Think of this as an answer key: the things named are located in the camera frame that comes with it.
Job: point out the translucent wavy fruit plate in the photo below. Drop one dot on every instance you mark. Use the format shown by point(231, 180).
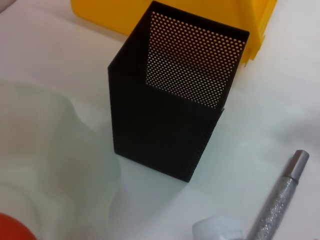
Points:
point(50, 162)

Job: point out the red-orange toy orange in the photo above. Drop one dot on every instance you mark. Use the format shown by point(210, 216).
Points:
point(13, 228)

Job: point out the black mesh pen holder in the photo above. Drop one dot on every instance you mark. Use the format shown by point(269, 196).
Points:
point(160, 130)

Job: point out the silver glitter pen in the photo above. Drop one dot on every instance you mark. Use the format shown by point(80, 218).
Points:
point(280, 202)

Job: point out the clear green-label water bottle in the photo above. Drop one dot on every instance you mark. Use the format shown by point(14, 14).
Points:
point(215, 228)

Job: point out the yellow plastic bin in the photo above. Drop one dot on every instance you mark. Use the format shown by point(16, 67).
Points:
point(105, 12)

